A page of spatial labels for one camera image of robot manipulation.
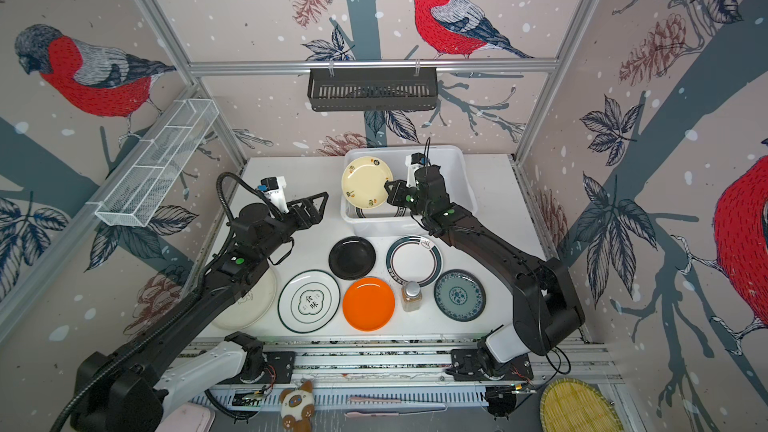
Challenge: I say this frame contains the pink tweezers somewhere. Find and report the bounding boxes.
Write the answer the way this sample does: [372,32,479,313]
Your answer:
[344,396,448,418]

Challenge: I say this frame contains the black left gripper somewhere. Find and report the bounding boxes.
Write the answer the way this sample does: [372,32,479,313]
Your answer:
[259,190,327,260]

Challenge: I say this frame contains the cream white large plate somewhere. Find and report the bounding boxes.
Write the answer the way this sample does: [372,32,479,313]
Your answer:
[212,268,278,331]

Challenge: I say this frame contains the black hanging basket shelf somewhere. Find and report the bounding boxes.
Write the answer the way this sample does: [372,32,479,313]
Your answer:
[307,67,438,112]

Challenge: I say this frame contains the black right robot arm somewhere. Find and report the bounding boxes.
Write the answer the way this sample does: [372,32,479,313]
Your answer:
[384,165,586,378]

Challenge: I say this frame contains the pink tray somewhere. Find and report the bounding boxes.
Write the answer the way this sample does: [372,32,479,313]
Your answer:
[156,403,216,432]

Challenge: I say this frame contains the orange plate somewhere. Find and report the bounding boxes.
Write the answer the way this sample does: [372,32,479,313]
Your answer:
[342,277,396,332]

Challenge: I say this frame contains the green red rimmed white plate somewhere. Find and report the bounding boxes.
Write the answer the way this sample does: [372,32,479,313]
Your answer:
[355,204,407,219]

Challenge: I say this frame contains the aluminium rail base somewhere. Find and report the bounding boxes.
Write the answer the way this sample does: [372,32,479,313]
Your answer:
[128,333,625,412]

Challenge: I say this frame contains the white wire mesh shelf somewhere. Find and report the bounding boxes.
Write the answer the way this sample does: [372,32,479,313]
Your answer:
[95,98,219,227]

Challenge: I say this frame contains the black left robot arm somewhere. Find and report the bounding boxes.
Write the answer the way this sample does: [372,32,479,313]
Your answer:
[51,192,329,431]

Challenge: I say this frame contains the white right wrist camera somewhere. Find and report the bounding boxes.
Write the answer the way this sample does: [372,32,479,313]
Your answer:
[405,152,430,188]

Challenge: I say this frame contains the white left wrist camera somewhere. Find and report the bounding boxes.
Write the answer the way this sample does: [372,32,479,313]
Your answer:
[257,176,288,213]

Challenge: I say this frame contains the yellow woven bamboo tray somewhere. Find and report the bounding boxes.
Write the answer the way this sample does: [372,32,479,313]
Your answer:
[539,378,624,432]

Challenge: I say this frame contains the teal patterned plate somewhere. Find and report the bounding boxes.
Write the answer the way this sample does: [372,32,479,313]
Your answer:
[434,269,487,322]

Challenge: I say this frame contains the small amber glass jar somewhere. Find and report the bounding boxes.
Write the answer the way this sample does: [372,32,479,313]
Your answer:
[401,281,423,312]

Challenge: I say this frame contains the white plate with black emblem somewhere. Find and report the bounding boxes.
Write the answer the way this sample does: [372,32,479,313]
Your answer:
[277,270,341,334]

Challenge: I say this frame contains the white plastic bin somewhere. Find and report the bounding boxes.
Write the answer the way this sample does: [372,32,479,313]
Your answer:
[340,145,478,238]

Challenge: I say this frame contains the brown white plush toy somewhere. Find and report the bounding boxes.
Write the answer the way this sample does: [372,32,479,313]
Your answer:
[279,380,315,432]

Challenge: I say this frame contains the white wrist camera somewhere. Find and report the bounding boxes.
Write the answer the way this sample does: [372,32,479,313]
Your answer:
[257,176,288,213]
[405,152,430,188]

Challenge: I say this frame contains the cream yellow small plate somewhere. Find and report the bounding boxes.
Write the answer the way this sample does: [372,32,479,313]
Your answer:
[341,156,393,209]

